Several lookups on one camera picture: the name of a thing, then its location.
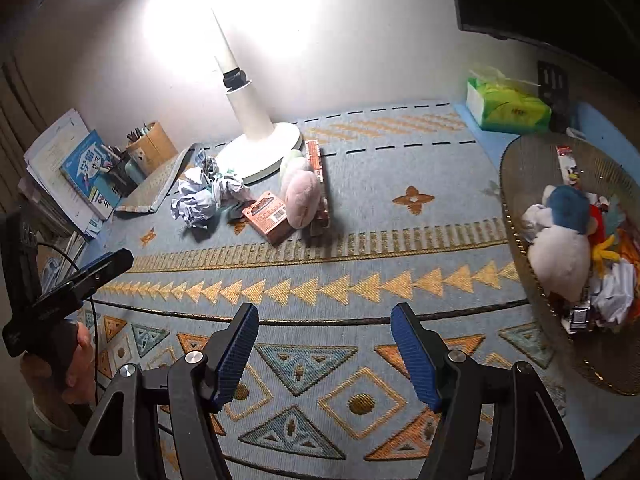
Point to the patterned blue table mat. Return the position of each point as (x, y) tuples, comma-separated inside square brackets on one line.
[(350, 240)]

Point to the wooden pen holder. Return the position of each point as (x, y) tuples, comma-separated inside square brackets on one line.
[(157, 150)]

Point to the long red snack packet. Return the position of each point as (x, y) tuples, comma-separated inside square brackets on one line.
[(314, 152)]

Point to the checkered cloth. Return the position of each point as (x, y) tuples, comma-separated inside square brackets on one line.
[(207, 162)]

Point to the white desk lamp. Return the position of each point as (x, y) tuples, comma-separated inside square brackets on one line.
[(250, 105)]

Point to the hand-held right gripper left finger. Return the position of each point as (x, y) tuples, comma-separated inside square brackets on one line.
[(235, 355)]

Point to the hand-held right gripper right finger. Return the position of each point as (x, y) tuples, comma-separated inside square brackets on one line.
[(415, 355)]

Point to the person's left forearm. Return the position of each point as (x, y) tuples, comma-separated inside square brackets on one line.
[(50, 440)]

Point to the stack of papers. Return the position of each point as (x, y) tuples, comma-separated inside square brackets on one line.
[(50, 140)]

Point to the black mesh pen holder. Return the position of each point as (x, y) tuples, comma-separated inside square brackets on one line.
[(117, 172)]

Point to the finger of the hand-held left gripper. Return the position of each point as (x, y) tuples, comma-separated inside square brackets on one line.
[(117, 266), (97, 266)]

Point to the person's left hand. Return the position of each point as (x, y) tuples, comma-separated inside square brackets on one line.
[(82, 370)]

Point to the teal case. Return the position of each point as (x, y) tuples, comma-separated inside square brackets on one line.
[(135, 172)]

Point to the small orange box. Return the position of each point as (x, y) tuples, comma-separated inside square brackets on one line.
[(267, 215)]

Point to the woven placemat blue trim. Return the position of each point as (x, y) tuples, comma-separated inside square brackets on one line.
[(155, 185)]

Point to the round woven basket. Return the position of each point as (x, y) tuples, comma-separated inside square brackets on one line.
[(605, 365)]

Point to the pastel pink plush toy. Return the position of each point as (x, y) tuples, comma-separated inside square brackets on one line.
[(302, 195)]

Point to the white plush toy blue hat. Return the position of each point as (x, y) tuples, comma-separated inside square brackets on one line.
[(560, 260)]

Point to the green tissue pack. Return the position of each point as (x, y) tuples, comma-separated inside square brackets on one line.
[(505, 110)]

